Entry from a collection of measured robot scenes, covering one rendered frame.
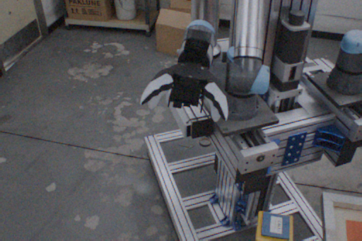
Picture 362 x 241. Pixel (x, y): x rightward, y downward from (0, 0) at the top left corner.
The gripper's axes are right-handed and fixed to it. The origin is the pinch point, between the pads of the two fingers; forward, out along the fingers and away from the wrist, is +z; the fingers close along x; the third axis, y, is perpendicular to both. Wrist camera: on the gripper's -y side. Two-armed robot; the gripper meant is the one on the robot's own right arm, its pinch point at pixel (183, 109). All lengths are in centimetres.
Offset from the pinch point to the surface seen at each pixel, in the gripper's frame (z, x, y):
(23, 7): -320, 221, 149
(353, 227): -29, -69, 63
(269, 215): -30, -37, 66
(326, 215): -31, -57, 61
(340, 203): -38, -64, 61
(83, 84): -238, 114, 185
